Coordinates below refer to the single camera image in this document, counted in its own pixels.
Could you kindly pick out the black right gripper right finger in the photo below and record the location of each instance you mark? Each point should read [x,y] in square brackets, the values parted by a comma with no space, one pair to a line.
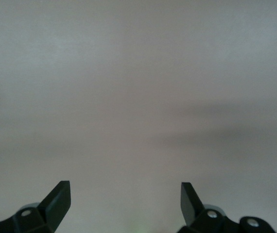
[192,208]

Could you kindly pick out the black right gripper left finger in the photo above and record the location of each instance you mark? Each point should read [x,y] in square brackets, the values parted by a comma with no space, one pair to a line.
[56,206]

